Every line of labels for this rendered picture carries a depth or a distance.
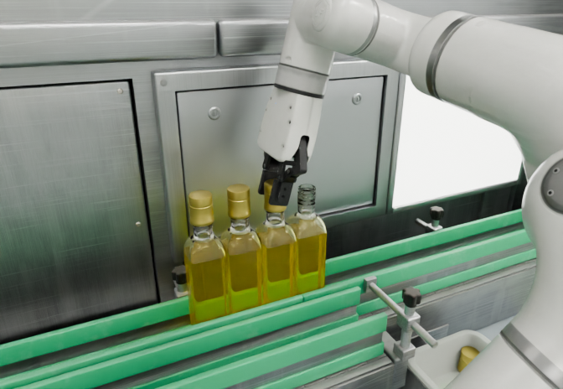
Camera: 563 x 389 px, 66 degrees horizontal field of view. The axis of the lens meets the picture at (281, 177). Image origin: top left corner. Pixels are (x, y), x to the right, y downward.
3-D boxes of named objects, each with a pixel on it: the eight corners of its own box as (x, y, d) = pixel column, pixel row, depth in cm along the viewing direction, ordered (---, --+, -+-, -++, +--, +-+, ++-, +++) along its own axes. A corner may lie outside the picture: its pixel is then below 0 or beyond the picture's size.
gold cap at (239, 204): (246, 207, 68) (245, 181, 67) (254, 216, 65) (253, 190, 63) (224, 211, 67) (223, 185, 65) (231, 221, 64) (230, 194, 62)
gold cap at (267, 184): (281, 201, 70) (281, 176, 69) (290, 210, 67) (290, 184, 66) (260, 205, 69) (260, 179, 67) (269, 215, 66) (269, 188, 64)
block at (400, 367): (375, 347, 81) (378, 318, 79) (408, 385, 73) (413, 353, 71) (359, 353, 80) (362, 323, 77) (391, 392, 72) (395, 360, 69)
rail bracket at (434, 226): (419, 248, 103) (426, 197, 98) (440, 262, 97) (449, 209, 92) (405, 251, 101) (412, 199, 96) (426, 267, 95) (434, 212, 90)
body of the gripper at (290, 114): (264, 72, 65) (248, 143, 68) (294, 83, 56) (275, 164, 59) (306, 82, 69) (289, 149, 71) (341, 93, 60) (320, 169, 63)
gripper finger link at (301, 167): (294, 116, 62) (278, 142, 66) (309, 158, 58) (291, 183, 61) (302, 118, 63) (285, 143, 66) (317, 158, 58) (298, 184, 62)
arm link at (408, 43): (420, 96, 41) (300, 43, 56) (490, 113, 49) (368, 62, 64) (460, 5, 38) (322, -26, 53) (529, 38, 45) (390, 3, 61)
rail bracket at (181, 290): (190, 311, 82) (184, 250, 77) (199, 334, 76) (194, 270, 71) (169, 317, 80) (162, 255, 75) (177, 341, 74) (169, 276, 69)
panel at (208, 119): (511, 180, 115) (540, 47, 102) (521, 184, 112) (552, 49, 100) (171, 256, 80) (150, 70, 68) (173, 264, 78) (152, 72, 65)
